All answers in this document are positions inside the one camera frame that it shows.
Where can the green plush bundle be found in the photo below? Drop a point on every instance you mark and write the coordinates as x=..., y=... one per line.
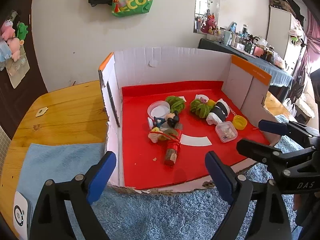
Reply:
x=200, y=109

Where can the clear small plastic box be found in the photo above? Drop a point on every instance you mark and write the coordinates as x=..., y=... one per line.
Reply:
x=226, y=131

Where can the table with blue cloth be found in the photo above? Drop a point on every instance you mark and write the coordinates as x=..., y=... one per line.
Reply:
x=280, y=83

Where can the small white tag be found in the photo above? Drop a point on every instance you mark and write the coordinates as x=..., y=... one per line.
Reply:
x=41, y=112

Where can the green plush toy on door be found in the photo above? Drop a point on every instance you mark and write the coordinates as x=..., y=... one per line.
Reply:
x=22, y=31

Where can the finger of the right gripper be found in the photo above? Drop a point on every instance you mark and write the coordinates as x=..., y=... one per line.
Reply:
x=261, y=153
x=277, y=127

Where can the white cabinet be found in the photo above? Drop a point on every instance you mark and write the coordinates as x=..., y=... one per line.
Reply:
x=285, y=35

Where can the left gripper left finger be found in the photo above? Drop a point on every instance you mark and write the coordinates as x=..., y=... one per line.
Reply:
x=50, y=218

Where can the light blue fluffy towel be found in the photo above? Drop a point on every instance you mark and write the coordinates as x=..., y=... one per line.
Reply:
x=194, y=215

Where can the cartoon figure round base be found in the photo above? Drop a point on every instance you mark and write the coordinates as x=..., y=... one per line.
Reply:
x=159, y=114

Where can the wooden stick red ribbon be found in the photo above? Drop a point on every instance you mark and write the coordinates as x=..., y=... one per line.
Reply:
x=172, y=136

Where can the pink plush pig toys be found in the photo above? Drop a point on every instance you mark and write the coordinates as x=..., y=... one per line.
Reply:
x=10, y=45

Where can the red dragon plush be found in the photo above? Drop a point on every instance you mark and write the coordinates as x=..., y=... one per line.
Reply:
x=210, y=25

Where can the small green plush ball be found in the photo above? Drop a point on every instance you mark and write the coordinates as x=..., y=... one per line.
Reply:
x=176, y=104

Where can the round wooden table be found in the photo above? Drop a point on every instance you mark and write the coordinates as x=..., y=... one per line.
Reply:
x=75, y=115

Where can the cardboard box red bottom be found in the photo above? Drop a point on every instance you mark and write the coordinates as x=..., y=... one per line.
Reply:
x=133, y=79

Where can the pink figure clear dome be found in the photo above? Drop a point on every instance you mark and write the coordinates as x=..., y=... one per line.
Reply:
x=202, y=98

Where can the yellow small toy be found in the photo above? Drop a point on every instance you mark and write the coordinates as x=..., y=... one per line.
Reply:
x=211, y=103

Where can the wall mirror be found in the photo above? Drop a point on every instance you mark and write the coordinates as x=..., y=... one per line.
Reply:
x=203, y=8

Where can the black white socks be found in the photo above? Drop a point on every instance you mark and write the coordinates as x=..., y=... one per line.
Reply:
x=219, y=113

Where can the pink curtain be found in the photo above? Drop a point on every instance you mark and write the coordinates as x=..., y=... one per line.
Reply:
x=311, y=55

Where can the dark wooden door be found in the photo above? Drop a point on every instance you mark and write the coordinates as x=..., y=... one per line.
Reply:
x=21, y=80

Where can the white square device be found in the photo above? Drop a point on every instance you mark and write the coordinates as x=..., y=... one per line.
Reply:
x=22, y=209

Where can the yellow plastic lid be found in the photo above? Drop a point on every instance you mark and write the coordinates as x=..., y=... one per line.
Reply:
x=239, y=122

